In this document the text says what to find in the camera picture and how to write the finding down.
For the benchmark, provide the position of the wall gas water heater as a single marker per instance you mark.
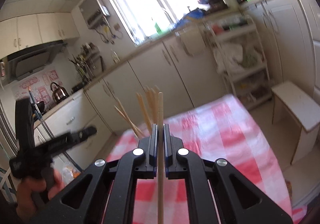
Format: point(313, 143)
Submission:
point(94, 13)

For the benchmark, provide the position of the blue handled mop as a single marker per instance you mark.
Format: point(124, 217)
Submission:
point(49, 132)

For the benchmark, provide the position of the wooden chopstick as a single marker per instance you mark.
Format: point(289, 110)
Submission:
point(147, 92)
point(119, 105)
point(138, 133)
point(144, 112)
point(154, 98)
point(153, 103)
point(160, 168)

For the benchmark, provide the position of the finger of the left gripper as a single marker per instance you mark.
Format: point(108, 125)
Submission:
point(69, 140)

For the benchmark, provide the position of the kitchen faucet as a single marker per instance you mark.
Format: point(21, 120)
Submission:
point(172, 22)

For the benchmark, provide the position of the green dish soap bottle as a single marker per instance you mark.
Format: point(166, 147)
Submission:
point(159, 31)

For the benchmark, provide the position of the black range hood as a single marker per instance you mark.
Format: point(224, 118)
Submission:
point(23, 63)

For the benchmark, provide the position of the white hanging cutting board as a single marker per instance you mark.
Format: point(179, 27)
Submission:
point(192, 41)

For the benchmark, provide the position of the white rolling storage cart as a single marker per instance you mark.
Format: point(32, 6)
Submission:
point(253, 86)

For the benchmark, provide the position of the blue bag on counter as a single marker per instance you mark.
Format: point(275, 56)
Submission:
point(192, 16)

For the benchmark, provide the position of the black wok on stove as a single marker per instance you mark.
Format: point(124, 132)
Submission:
point(41, 107)

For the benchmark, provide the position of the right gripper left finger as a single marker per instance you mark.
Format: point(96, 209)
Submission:
point(105, 191)

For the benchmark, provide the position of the bag of oranges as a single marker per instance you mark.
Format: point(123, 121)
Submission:
point(69, 174)

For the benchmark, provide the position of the small white stool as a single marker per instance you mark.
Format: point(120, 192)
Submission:
point(304, 111)

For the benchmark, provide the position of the copper kettle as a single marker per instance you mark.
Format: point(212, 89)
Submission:
point(58, 93)

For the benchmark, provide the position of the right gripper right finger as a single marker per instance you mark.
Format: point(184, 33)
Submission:
point(216, 191)

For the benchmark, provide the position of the utensil rack with knives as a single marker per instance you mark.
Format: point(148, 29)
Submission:
point(89, 64)

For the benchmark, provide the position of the white plastic bag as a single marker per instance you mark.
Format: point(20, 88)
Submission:
point(230, 54)

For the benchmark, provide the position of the clear plastic bottle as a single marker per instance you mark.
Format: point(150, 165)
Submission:
point(115, 57)

